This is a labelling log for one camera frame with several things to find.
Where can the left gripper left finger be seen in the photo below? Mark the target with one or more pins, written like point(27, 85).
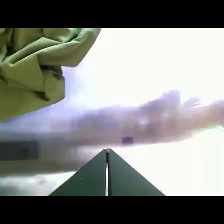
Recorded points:
point(88, 178)

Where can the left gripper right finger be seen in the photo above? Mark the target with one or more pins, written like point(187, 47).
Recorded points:
point(128, 178)

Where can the olive green garment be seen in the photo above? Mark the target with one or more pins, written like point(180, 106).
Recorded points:
point(30, 70)

